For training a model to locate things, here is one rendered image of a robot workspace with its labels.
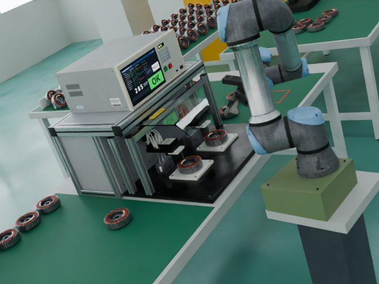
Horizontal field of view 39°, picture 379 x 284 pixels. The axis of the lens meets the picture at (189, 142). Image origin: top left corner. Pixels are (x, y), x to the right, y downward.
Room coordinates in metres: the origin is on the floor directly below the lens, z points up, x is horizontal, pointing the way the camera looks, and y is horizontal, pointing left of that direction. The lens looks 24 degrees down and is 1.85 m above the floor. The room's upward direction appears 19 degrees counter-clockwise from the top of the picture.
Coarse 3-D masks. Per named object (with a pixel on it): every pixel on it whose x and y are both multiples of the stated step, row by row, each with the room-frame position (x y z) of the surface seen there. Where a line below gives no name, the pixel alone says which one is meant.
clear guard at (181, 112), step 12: (156, 108) 2.24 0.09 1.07; (168, 108) 2.19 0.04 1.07; (180, 108) 2.14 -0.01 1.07; (192, 108) 2.09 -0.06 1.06; (216, 108) 2.13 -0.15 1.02; (144, 120) 2.14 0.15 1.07; (156, 120) 2.10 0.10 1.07; (168, 120) 2.05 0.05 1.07; (180, 120) 2.01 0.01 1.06; (204, 120) 2.05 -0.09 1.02; (192, 132) 1.97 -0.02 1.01
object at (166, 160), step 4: (168, 156) 2.24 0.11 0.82; (164, 160) 2.22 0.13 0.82; (168, 160) 2.22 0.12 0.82; (172, 160) 2.24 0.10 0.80; (156, 164) 2.21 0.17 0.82; (160, 164) 2.19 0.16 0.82; (164, 164) 2.19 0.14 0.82; (168, 164) 2.21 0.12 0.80; (172, 164) 2.23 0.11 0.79; (156, 168) 2.22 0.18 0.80; (164, 168) 2.19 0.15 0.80; (168, 168) 2.21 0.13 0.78; (160, 172) 2.21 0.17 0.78; (164, 172) 2.19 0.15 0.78
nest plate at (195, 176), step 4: (204, 160) 2.17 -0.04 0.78; (208, 160) 2.16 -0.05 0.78; (212, 160) 2.15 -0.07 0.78; (204, 164) 2.13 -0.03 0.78; (208, 164) 2.12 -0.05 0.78; (200, 168) 2.10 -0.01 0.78; (204, 168) 2.09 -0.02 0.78; (176, 172) 2.14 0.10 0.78; (196, 172) 2.08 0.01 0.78; (200, 172) 2.07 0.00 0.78; (172, 176) 2.12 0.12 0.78; (176, 176) 2.11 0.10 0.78; (180, 176) 2.09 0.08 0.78; (184, 176) 2.08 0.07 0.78; (188, 176) 2.07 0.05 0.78; (192, 176) 2.06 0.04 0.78; (196, 176) 2.05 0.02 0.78; (200, 176) 2.05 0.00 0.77
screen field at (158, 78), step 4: (160, 72) 2.35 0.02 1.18; (152, 76) 2.30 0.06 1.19; (156, 76) 2.32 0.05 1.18; (160, 76) 2.34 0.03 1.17; (148, 80) 2.28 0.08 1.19; (152, 80) 2.29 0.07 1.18; (156, 80) 2.31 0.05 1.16; (160, 80) 2.33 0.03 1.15; (152, 84) 2.29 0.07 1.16; (156, 84) 2.31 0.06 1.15; (152, 88) 2.28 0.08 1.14
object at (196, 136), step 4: (196, 132) 2.42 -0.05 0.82; (184, 136) 2.40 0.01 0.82; (188, 136) 2.39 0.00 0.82; (192, 136) 2.39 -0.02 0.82; (196, 136) 2.41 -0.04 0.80; (184, 140) 2.40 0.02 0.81; (188, 140) 2.38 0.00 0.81; (192, 140) 2.38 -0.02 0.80; (196, 140) 2.40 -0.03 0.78; (184, 144) 2.40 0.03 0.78; (188, 144) 2.39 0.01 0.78; (192, 144) 2.37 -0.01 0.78
